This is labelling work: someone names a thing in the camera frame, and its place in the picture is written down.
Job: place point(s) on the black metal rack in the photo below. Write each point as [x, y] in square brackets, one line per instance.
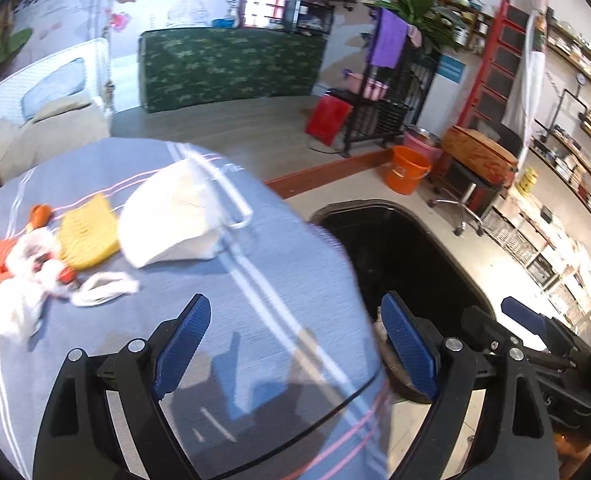
[385, 120]

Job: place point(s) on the potted green plant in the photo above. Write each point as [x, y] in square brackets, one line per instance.
[420, 5]

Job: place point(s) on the pink bucket with metal basin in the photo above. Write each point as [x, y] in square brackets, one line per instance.
[423, 142]

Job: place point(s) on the yellow foam net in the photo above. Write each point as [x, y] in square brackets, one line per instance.
[87, 235]

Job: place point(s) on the orange bucket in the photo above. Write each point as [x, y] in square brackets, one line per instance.
[405, 172]

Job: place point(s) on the red-stained white tissue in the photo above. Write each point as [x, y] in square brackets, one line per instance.
[20, 300]

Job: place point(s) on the large printed wall banner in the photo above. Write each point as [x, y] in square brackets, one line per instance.
[75, 0]

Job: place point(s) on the dark wall shelf with jars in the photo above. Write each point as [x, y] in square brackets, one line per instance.
[470, 20]

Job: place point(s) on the white hanging banner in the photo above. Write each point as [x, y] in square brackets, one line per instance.
[528, 90]

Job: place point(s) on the blue tissue box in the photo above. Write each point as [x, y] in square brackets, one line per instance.
[223, 23]

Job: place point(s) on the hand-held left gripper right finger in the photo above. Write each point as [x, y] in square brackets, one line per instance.
[410, 345]

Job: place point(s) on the black swivel stool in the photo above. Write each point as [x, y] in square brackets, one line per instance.
[468, 190]

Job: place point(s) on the green patterned counter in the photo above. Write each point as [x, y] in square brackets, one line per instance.
[225, 70]

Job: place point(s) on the black trash bin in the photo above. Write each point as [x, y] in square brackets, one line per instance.
[400, 250]

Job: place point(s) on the white face mask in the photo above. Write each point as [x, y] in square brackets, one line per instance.
[175, 220]

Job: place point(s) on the twisted white tissue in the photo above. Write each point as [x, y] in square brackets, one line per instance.
[125, 285]

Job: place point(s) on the wall clock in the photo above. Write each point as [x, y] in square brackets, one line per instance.
[581, 79]

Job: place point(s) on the pink cloth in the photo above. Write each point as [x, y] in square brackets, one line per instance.
[414, 35]

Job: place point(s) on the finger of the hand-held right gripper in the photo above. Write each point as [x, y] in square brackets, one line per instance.
[483, 325]
[523, 317]

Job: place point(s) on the grey striped bedsheet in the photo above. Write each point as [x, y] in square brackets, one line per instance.
[255, 360]

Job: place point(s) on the beige cushion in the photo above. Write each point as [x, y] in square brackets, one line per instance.
[65, 110]

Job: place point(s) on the blue wall sign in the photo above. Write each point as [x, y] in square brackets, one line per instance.
[453, 69]

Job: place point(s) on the red bag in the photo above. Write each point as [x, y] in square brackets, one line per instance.
[328, 120]

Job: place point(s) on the orange peel piece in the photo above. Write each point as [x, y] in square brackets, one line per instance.
[40, 215]

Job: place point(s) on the pink basin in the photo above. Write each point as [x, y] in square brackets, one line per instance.
[370, 87]

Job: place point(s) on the black display box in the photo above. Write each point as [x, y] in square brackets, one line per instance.
[308, 17]

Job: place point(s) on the white cubby shelf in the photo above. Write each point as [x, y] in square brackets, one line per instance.
[540, 250]

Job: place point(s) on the long wall shelves with products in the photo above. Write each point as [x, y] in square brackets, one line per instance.
[580, 60]

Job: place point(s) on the grey pillow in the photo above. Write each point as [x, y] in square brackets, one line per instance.
[52, 90]

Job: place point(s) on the white hanging sofa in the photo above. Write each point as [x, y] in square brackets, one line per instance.
[5, 125]

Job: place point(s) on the purple towel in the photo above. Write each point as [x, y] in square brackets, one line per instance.
[388, 37]

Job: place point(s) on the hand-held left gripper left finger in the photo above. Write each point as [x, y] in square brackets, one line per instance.
[183, 345]

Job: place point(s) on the red ladder shelf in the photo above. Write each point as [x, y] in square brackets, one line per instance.
[500, 60]

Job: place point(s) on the woven wooden box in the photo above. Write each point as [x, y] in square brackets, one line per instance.
[480, 152]

